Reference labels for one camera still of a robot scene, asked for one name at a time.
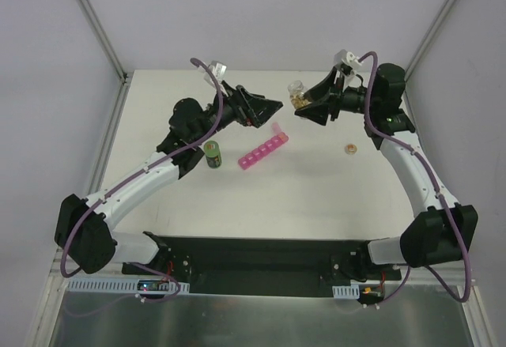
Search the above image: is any left white cable duct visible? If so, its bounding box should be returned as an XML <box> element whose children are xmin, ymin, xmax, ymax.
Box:
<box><xmin>67</xmin><ymin>277</ymin><xmax>190</xmax><ymax>295</ymax></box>

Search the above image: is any pink weekly pill organizer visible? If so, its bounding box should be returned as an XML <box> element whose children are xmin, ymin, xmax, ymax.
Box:
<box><xmin>237</xmin><ymin>123</ymin><xmax>289</xmax><ymax>171</ymax></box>

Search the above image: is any left aluminium frame post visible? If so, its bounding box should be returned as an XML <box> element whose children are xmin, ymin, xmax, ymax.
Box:
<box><xmin>77</xmin><ymin>0</ymin><xmax>128</xmax><ymax>83</ymax></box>

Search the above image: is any green lidded pill bottle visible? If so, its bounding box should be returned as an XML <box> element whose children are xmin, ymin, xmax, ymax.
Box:
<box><xmin>203</xmin><ymin>140</ymin><xmax>222</xmax><ymax>169</ymax></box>

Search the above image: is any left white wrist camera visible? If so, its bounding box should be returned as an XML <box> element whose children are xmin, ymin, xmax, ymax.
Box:
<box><xmin>204</xmin><ymin>60</ymin><xmax>227</xmax><ymax>85</ymax></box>

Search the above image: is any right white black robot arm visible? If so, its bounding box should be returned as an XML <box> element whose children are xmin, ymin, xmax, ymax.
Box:
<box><xmin>290</xmin><ymin>63</ymin><xmax>478</xmax><ymax>280</ymax></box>

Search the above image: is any aluminium frame post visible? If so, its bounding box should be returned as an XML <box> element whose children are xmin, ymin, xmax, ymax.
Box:
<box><xmin>77</xmin><ymin>0</ymin><xmax>128</xmax><ymax>83</ymax></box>
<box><xmin>405</xmin><ymin>0</ymin><xmax>458</xmax><ymax>81</ymax></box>

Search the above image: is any clear bottle with yellow pills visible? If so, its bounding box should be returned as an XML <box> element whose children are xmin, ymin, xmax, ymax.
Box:
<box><xmin>287</xmin><ymin>80</ymin><xmax>311</xmax><ymax>110</ymax></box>

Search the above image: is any white cable duct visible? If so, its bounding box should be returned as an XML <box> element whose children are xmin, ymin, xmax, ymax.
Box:
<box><xmin>67</xmin><ymin>277</ymin><xmax>190</xmax><ymax>295</ymax></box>
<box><xmin>332</xmin><ymin>284</ymin><xmax>361</xmax><ymax>300</ymax></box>

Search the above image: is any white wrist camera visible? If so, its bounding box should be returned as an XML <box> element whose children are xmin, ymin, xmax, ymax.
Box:
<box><xmin>334</xmin><ymin>49</ymin><xmax>362</xmax><ymax>77</ymax></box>
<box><xmin>204</xmin><ymin>60</ymin><xmax>227</xmax><ymax>85</ymax></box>

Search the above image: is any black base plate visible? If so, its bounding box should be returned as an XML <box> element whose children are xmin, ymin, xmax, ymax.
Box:
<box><xmin>120</xmin><ymin>232</ymin><xmax>410</xmax><ymax>296</ymax></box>

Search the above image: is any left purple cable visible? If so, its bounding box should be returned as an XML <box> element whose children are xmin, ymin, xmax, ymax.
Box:
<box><xmin>59</xmin><ymin>57</ymin><xmax>226</xmax><ymax>279</ymax></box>

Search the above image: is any right white cable duct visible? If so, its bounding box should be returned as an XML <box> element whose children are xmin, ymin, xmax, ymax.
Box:
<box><xmin>332</xmin><ymin>284</ymin><xmax>361</xmax><ymax>300</ymax></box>

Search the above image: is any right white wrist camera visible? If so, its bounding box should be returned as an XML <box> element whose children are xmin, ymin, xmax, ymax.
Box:
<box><xmin>334</xmin><ymin>49</ymin><xmax>362</xmax><ymax>77</ymax></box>

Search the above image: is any right aluminium frame post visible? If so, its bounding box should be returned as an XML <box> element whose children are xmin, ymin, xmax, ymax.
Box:
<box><xmin>405</xmin><ymin>0</ymin><xmax>458</xmax><ymax>81</ymax></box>

